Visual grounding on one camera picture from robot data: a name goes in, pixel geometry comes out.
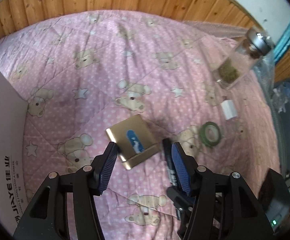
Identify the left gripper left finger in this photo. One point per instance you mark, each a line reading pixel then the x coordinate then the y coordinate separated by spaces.
pixel 103 166

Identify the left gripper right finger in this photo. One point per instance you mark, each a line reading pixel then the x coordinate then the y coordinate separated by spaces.
pixel 185 166

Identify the black marker pen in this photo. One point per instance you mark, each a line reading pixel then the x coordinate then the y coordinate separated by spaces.
pixel 173 190

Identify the gold rectangular box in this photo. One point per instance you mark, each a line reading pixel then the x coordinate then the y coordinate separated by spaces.
pixel 134 139

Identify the green tape roll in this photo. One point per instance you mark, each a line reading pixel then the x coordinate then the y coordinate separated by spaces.
pixel 210 134

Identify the white charger adapter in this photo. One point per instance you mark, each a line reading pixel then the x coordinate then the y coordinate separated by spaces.
pixel 229 109

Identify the pink bear quilt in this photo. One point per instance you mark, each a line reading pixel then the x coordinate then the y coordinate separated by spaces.
pixel 83 73

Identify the glass jar with metal lid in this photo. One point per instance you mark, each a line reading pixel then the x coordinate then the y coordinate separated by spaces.
pixel 250 50

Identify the white cardboard box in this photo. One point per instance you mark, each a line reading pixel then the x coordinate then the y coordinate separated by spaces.
pixel 13 200

